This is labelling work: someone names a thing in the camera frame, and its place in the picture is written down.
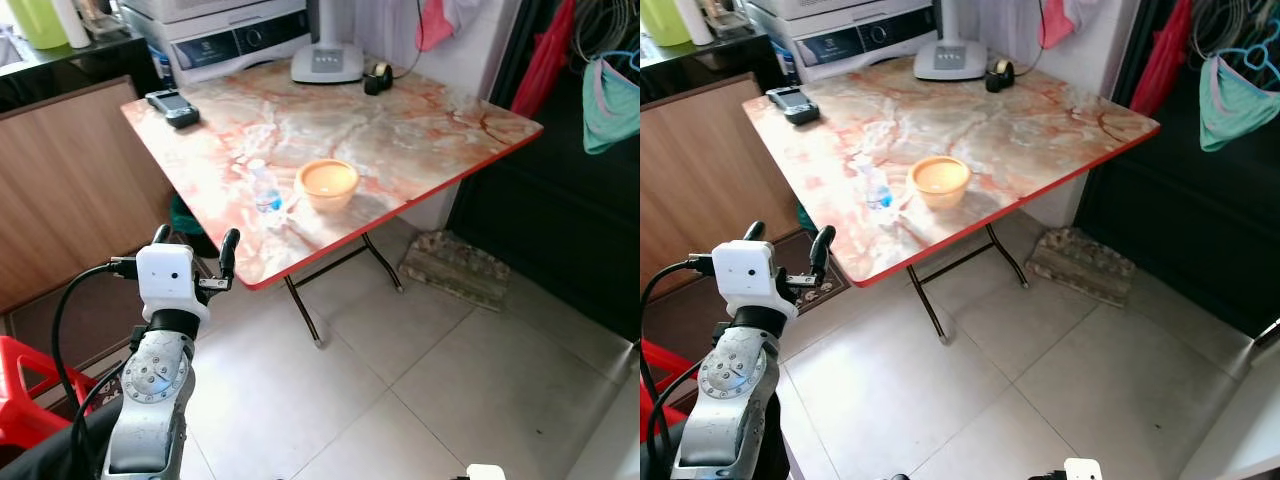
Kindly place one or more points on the marble pattern folding table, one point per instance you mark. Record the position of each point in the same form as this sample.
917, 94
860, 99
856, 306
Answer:
1050, 125
400, 130

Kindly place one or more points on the small clear water bottle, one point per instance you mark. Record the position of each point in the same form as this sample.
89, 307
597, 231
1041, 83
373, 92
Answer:
879, 190
266, 192

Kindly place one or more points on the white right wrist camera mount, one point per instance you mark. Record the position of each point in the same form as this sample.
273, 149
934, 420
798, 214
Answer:
486, 472
1083, 469

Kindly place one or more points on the red plastic stool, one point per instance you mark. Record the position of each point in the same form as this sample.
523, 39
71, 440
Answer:
655, 390
25, 395

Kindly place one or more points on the black tape dispenser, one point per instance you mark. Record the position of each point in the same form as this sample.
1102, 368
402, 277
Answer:
999, 75
378, 78

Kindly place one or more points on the white cylindrical roll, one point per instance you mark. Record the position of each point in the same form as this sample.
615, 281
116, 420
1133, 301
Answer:
70, 22
694, 20

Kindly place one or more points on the wooden cabinet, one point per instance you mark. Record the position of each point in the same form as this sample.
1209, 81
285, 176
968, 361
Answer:
70, 190
690, 185

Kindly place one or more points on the black handheld device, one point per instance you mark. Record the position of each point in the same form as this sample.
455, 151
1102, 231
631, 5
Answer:
172, 107
793, 104

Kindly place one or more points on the white countertop appliance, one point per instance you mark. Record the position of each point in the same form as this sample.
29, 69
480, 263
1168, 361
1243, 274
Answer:
230, 45
850, 42

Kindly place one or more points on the orange plastic bowl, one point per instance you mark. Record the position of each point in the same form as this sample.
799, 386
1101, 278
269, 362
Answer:
327, 185
940, 182

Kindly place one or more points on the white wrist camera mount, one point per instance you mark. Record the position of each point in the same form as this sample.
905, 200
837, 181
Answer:
1083, 469
486, 472
168, 275
748, 272

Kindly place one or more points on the pink hanging cloth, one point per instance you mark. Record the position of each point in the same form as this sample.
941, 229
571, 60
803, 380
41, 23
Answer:
1055, 24
433, 25

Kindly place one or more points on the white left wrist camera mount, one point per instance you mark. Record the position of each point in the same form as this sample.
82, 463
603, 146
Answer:
168, 275
748, 272

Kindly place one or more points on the white fan base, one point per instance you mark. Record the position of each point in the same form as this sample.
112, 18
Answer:
950, 60
327, 62

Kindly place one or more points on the teal hanging cloth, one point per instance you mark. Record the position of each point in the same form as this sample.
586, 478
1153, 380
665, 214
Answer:
610, 110
1235, 105

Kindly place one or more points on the grey egg carton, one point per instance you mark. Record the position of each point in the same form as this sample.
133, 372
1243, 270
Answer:
455, 268
1080, 265

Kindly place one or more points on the green plastic jug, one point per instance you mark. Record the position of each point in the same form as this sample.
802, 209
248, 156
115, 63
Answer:
662, 18
35, 20

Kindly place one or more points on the red hanging cloth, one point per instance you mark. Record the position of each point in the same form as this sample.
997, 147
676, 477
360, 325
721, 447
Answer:
545, 60
1165, 60

